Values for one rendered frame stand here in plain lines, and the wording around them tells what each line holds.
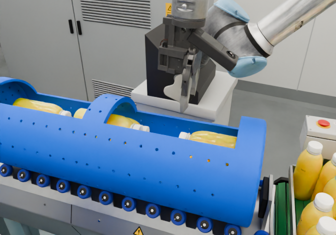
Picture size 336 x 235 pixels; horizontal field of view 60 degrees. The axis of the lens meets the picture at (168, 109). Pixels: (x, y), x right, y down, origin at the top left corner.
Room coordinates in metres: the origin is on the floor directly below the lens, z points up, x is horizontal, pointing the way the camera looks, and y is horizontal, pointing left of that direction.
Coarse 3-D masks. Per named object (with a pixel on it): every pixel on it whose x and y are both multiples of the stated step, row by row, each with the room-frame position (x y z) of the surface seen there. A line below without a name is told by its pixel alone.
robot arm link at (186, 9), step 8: (176, 0) 0.59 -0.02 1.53; (184, 0) 0.58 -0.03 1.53; (192, 0) 0.58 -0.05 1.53; (200, 0) 0.58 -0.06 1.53; (208, 0) 0.60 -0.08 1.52; (176, 8) 0.59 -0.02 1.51; (184, 8) 0.57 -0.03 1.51; (192, 8) 0.58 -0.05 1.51; (200, 8) 0.58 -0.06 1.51; (176, 16) 0.59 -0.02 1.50; (184, 16) 0.58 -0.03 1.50; (192, 16) 0.58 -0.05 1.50; (200, 16) 0.58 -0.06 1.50
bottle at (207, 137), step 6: (198, 132) 0.63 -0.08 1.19; (204, 132) 0.62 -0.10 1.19; (210, 132) 0.62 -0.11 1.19; (186, 138) 0.62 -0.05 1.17; (192, 138) 0.61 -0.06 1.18; (198, 138) 0.61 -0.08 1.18; (204, 138) 0.60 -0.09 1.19; (210, 138) 0.60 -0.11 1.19; (216, 138) 0.60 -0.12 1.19; (222, 138) 0.60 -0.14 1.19; (228, 138) 0.60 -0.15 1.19; (234, 138) 0.60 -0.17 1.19; (216, 144) 0.59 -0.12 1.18; (222, 144) 0.58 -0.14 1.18; (228, 144) 0.58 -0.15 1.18; (234, 144) 0.58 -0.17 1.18
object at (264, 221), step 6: (270, 174) 0.61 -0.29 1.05; (264, 180) 0.60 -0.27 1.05; (270, 180) 0.59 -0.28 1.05; (264, 186) 0.57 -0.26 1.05; (270, 186) 0.57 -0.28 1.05; (264, 192) 0.55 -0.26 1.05; (270, 192) 0.55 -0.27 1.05; (264, 198) 0.53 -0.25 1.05; (270, 198) 0.53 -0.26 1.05; (264, 204) 0.53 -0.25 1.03; (270, 204) 0.52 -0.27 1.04; (258, 210) 0.55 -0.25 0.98; (264, 210) 0.53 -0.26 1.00; (258, 216) 0.53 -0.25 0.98; (264, 216) 0.52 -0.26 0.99; (264, 222) 0.52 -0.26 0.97; (264, 228) 0.52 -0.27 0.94
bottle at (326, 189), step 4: (328, 180) 0.59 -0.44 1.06; (332, 180) 0.57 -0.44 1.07; (328, 184) 0.57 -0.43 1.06; (332, 184) 0.56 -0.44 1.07; (324, 188) 0.57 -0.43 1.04; (328, 188) 0.56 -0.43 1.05; (332, 188) 0.55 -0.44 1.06; (324, 192) 0.57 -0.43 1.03; (328, 192) 0.55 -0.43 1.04; (332, 192) 0.55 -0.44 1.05; (332, 196) 0.54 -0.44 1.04
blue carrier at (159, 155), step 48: (0, 96) 0.88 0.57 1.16; (48, 96) 0.94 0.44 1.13; (0, 144) 0.67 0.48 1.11; (48, 144) 0.63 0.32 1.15; (96, 144) 0.60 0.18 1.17; (144, 144) 0.57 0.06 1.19; (192, 144) 0.55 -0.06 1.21; (240, 144) 0.54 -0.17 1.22; (144, 192) 0.53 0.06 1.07; (192, 192) 0.49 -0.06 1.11; (240, 192) 0.46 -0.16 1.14
